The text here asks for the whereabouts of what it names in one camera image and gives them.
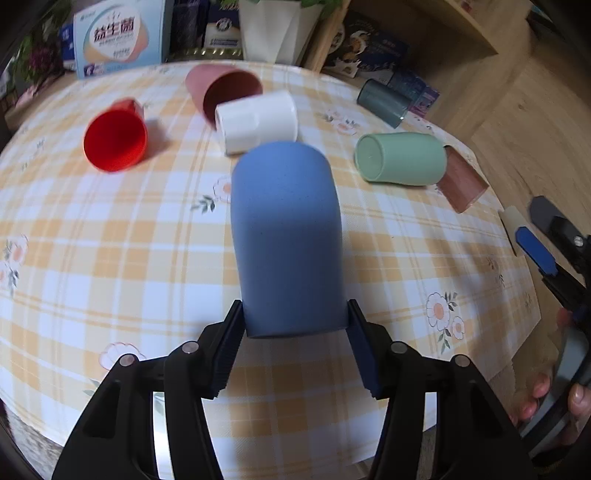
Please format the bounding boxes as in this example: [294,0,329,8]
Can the translucent brown cup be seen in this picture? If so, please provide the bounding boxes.
[436,145,490,214]

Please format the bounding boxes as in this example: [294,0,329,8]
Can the dark blue snack packet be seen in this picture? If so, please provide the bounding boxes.
[325,11,410,78]

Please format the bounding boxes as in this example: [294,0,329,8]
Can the light blue printed box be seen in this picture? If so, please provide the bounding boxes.
[74,0,175,79]

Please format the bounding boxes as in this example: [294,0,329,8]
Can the yellow checkered floral tablecloth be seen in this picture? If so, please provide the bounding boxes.
[0,60,542,468]

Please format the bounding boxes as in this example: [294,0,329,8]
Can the purple packet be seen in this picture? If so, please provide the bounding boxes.
[409,85,440,117]

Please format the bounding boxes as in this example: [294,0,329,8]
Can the white faceted plant pot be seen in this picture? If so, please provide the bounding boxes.
[238,0,325,66]

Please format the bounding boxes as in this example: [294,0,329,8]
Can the blue and white carton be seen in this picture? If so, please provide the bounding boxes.
[203,0,245,51]

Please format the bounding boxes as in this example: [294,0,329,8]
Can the wooden shelf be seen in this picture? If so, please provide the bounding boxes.
[300,0,502,80]

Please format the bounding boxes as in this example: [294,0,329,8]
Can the white cup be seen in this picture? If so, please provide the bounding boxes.
[215,90,299,156]

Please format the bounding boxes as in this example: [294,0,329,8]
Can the red cup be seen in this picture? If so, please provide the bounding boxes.
[83,97,149,173]

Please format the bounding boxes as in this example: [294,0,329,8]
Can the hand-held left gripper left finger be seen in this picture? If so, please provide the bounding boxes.
[51,300,246,480]

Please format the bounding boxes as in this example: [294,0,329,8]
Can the dark blue box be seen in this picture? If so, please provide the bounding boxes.
[172,0,209,51]

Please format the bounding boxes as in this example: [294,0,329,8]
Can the dark teal cup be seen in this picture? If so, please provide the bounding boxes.
[357,78,411,129]

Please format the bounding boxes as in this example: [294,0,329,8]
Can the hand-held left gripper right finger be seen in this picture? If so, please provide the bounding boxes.
[346,299,539,480]

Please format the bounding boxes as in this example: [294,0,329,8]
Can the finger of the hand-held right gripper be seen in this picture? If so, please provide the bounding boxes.
[515,225,591,320]
[529,196,591,288]

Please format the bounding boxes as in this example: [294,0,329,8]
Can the mint green cup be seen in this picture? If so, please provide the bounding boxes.
[354,132,448,186]

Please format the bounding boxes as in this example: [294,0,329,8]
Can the person's right hand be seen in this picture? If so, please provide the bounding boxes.
[510,372,591,446]

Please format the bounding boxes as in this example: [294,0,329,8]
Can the purple flower plant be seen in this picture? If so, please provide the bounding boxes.
[11,28,66,89]

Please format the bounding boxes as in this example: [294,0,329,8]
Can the green plant leaves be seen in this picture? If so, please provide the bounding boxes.
[295,0,345,16]

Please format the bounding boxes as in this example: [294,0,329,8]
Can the dusty pink cup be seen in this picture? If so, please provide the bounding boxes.
[185,64,264,127]

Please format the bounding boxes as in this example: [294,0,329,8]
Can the dark blue translucent cup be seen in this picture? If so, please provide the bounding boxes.
[385,70,426,100]

